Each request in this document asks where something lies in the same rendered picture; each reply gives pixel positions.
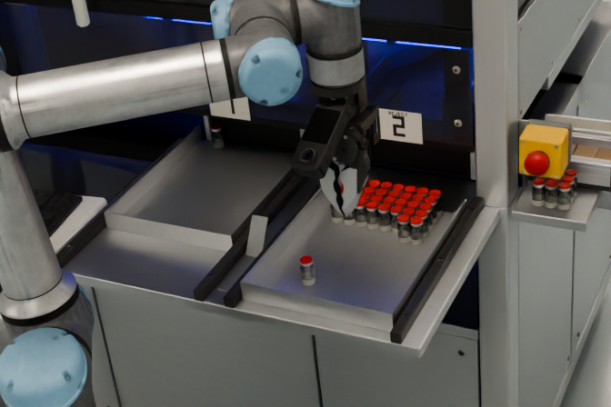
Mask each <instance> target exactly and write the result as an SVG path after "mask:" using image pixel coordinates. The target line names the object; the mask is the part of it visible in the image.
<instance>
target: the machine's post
mask: <svg viewBox="0 0 611 407"><path fill-rule="evenodd" d="M472 34H473V72H474V111H475V149H476V196H477V197H483V198H484V207H487V208H494V209H498V210H500V219H499V221H498V223H497V225H496V227H495V229H494V231H493V232H492V233H491V235H490V237H489V239H488V240H487V242H486V245H485V246H484V248H483V250H482V252H481V253H480V254H479V256H478V258H477V264H478V302H479V341H480V379H481V407H518V222H517V221H513V220H512V212H513V210H514V208H515V206H516V204H517V202H518V43H517V0H472Z"/></svg>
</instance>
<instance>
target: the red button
mask: <svg viewBox="0 0 611 407"><path fill-rule="evenodd" d="M549 165H550V162H549V159H548V157H547V156H546V155H545V154H543V153H541V152H532V153H530V154H529V155H528V156H527V157H526V159H525V161H524V167H525V169H526V171H527V172H528V173H529V174H531V175H533V176H541V175H543V174H545V173H546V171H547V170H548V168H549Z"/></svg>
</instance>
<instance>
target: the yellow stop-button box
mask: <svg viewBox="0 0 611 407"><path fill-rule="evenodd" d="M571 136H572V125H571V124H567V123H559V122H552V121H545V120H536V119H530V120H529V122H528V124H527V126H526V128H525V130H524V131H523V133H522V134H521V135H520V137H519V173H520V174H525V175H531V174H529V173H528V172H527V171H526V169H525V167H524V161H525V159H526V157H527V156H528V155H529V154H530V153H532V152H541V153H543V154H545V155H546V156H547V157H548V159H549V162H550V165H549V168H548V170H547V171H546V173H545V174H543V175H541V176H538V177H545V178H551V179H557V180H559V179H561V177H562V175H563V173H564V171H565V169H566V167H567V165H568V164H569V162H570V160H571Z"/></svg>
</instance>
